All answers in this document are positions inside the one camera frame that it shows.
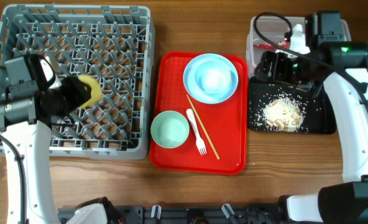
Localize red snack wrapper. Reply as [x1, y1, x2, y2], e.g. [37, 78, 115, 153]
[253, 40, 290, 50]

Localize yellow plastic cup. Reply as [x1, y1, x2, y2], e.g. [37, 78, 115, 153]
[78, 75, 103, 109]

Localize large light blue plate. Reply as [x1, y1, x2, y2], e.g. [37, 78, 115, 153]
[183, 54, 239, 104]

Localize light blue small bowl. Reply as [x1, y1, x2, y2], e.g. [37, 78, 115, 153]
[195, 59, 231, 95]

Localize wooden chopstick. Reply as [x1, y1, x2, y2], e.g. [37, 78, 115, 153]
[186, 95, 220, 160]

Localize green saucer bowl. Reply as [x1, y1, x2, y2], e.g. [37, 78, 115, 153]
[150, 111, 190, 149]

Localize white plastic fork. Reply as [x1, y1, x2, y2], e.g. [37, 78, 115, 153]
[186, 109, 207, 156]

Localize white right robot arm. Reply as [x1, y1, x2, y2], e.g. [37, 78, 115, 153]
[254, 41, 368, 223]

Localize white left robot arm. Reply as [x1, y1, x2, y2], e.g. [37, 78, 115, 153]
[0, 54, 102, 223]

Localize clear plastic waste bin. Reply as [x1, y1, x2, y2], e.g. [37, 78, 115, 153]
[246, 16, 352, 78]

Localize grey plastic dishwasher rack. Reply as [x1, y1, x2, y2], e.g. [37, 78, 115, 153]
[0, 4, 155, 159]

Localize black food waste tray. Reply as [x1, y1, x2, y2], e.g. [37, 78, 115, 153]
[248, 77, 336, 134]

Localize rice and nut leftovers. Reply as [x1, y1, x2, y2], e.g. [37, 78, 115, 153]
[251, 95, 306, 132]

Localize red plastic tray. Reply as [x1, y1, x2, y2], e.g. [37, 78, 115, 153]
[149, 52, 247, 175]

